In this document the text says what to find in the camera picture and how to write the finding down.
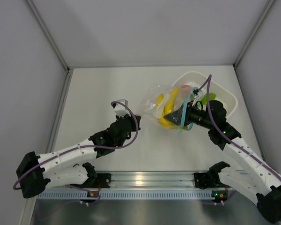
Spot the clear zip top bag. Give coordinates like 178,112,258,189
137,84,205,133

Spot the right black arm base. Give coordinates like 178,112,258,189
194,172,224,189

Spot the yellow fake banana bunch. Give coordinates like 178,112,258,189
154,88,179,129

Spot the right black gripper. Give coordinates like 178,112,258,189
166,100,214,129

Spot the white perforated plastic basket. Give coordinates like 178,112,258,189
172,71,238,120

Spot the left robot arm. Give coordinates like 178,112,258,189
13,114,141,199

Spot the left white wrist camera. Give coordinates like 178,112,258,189
111,99,129,117

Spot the aluminium mounting rail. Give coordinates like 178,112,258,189
93,170,256,188

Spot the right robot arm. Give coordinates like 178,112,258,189
163,100,281,224

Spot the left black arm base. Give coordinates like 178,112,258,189
82,172,111,188

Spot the white slotted cable duct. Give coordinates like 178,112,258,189
37,189,227,200

